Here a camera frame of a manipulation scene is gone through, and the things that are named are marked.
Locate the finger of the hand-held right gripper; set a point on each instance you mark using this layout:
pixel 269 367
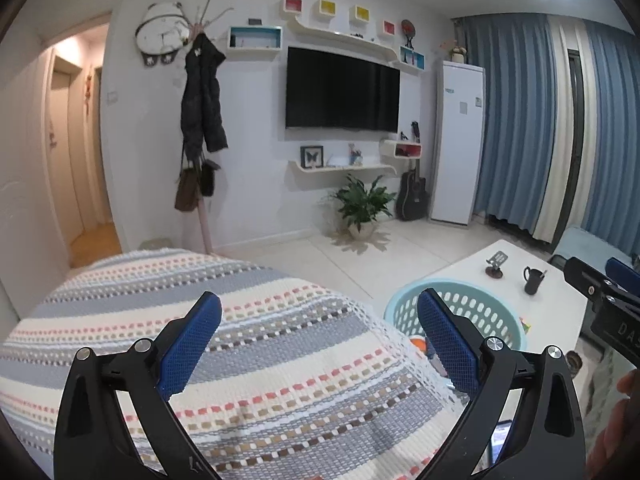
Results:
pixel 590 280
pixel 625 271

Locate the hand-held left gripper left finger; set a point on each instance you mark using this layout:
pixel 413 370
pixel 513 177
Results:
pixel 192 345

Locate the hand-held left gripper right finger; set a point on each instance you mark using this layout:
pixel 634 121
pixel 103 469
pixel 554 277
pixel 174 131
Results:
pixel 447 340

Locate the orange red packet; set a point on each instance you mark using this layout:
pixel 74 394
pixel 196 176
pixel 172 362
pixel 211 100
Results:
pixel 419 345

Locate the light blue perforated basket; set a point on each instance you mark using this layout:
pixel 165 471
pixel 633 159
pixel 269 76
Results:
pixel 480 310

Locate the person's right hand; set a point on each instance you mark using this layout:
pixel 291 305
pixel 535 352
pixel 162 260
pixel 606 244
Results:
pixel 607 442

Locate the light blue sofa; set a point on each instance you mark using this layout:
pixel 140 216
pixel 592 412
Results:
pixel 575 245

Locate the black mug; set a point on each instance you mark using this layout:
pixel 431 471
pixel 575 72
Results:
pixel 534 282

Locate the phone stand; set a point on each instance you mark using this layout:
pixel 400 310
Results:
pixel 496 266

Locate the striped woven blanket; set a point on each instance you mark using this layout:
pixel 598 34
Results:
pixel 300 360

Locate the pink coat rack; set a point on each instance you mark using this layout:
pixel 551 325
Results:
pixel 204 225

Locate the blue curtain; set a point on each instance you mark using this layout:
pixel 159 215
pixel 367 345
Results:
pixel 510 125
pixel 615 135

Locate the cream curtain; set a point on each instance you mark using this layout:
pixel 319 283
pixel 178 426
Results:
pixel 557 135

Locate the black acoustic guitar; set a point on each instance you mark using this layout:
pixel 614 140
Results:
pixel 412 195

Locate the brown bag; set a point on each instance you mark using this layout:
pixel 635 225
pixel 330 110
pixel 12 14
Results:
pixel 186 190

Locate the potted green plant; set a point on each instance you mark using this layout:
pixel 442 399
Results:
pixel 360 205

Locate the black bag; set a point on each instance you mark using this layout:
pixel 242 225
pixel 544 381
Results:
pixel 209 180

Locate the white box shelf red inside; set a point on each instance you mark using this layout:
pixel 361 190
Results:
pixel 402 150

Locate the small figurine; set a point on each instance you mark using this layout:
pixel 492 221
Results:
pixel 355 155

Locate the black ornament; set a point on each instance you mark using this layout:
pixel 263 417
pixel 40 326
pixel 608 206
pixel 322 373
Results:
pixel 415 132

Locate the framed butterfly picture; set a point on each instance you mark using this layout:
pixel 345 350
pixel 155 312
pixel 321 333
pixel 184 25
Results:
pixel 312 156

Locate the white open door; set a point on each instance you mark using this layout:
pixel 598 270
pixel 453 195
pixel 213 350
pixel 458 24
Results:
pixel 25 185

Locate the hallway door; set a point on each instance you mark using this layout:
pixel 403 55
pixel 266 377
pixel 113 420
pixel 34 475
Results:
pixel 65 150

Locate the black padded coat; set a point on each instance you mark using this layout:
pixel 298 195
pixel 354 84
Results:
pixel 202 95

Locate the small potted flower decoration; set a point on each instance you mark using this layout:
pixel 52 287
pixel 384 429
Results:
pixel 457 52

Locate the red hanging ornament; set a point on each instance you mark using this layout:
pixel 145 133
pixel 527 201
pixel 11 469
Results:
pixel 89 87

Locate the small teal box shelf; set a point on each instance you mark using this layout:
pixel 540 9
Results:
pixel 412 57

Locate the red round fan ornament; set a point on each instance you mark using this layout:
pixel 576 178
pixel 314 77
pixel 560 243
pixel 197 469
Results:
pixel 410 30

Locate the white box shelf teal inside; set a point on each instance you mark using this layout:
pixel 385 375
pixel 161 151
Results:
pixel 254 39

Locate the long white curved shelf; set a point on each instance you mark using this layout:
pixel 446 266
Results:
pixel 345 40

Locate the white curved wall shelf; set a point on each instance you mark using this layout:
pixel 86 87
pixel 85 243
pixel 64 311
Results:
pixel 340 169

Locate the wall-mounted black television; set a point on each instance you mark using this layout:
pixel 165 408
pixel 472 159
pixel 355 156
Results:
pixel 342 90

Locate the panda wall clock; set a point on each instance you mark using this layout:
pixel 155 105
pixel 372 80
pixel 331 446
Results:
pixel 160 32

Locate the small red cube wall shelf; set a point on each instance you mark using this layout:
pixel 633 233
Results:
pixel 389 28

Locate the yellow cube wall shelf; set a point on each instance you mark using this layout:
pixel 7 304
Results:
pixel 327 9
pixel 361 14

